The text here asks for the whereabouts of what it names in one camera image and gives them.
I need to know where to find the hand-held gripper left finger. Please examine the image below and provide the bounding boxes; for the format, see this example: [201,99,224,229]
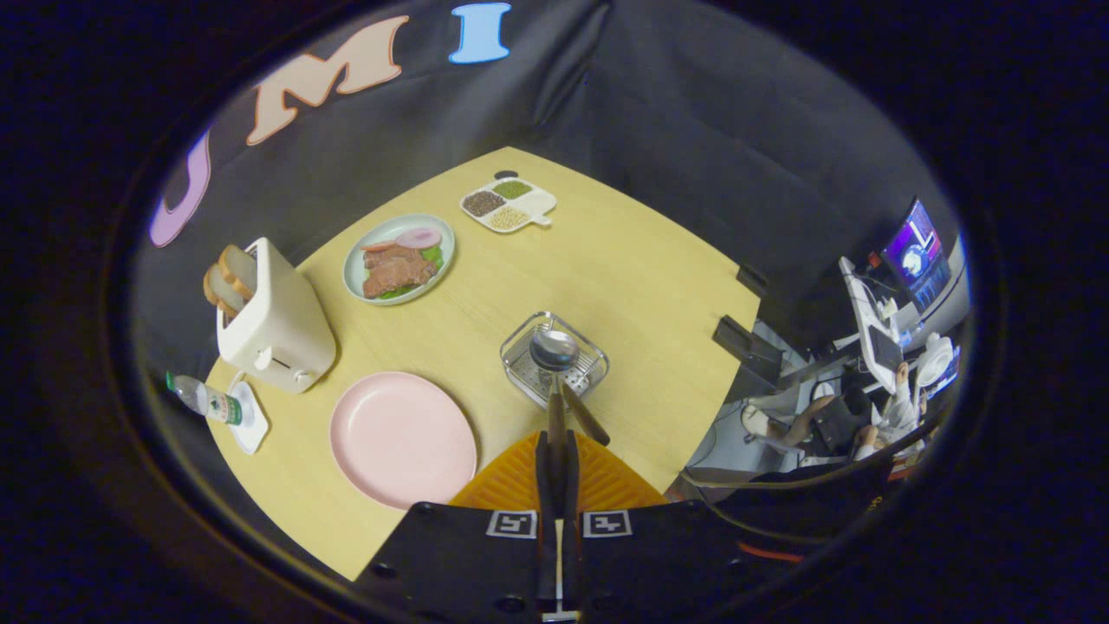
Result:
[355,431,561,623]

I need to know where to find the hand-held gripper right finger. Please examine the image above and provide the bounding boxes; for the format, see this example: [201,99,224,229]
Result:
[560,431,763,623]

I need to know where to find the wooden handled fork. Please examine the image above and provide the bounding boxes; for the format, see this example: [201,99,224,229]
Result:
[561,381,612,447]

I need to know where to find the wooden handled spoon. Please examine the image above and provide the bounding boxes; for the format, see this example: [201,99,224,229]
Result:
[529,328,580,453]

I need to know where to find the pink plate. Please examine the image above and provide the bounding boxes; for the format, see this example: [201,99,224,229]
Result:
[329,372,478,510]

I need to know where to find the brown meat slices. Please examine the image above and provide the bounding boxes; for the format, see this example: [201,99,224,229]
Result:
[362,245,438,300]

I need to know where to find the white divided condiment dish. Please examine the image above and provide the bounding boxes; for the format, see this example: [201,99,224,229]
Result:
[459,177,558,234]

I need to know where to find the pale green plate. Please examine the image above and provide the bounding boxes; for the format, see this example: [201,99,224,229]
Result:
[343,214,457,306]

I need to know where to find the white square coaster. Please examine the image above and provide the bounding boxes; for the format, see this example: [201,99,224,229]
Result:
[227,381,269,455]

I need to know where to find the white toaster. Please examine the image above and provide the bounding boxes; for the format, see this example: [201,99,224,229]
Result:
[216,237,337,395]

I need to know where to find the white monitor stand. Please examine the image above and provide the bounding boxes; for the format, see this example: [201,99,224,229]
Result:
[839,256,906,395]

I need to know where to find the clear plastic water bottle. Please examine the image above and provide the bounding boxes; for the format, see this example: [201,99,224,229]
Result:
[165,372,243,426]

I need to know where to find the black backdrop cloth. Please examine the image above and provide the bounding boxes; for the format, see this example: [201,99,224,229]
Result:
[130,0,958,417]

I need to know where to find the toast slice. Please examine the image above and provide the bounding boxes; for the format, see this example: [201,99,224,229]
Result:
[203,263,239,316]
[217,244,258,302]

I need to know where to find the computer monitor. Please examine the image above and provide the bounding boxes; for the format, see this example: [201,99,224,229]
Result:
[879,198,952,306]

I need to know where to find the metal wire basket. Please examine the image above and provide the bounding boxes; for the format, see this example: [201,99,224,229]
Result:
[500,311,610,410]

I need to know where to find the black cable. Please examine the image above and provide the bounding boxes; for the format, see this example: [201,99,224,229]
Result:
[680,414,947,493]

